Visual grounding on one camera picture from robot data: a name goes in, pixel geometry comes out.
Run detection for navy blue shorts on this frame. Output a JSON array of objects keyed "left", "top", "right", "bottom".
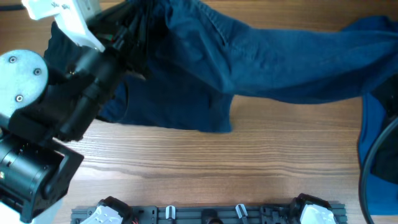
[{"left": 99, "top": 1, "right": 397, "bottom": 133}]

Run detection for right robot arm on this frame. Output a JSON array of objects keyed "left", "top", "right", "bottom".
[{"left": 288, "top": 194, "right": 338, "bottom": 224}]

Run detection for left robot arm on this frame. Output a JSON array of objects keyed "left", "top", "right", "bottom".
[{"left": 1, "top": 1, "right": 153, "bottom": 223}]

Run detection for folded black garment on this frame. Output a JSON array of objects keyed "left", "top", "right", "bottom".
[{"left": 44, "top": 22, "right": 91, "bottom": 72}]

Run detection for blue t-shirt pile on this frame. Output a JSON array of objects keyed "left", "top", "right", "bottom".
[{"left": 358, "top": 75, "right": 397, "bottom": 215}]

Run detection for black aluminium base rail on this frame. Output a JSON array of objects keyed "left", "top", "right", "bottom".
[{"left": 71, "top": 203, "right": 348, "bottom": 224}]

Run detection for right black cable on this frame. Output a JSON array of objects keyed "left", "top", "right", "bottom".
[{"left": 358, "top": 116, "right": 398, "bottom": 224}]

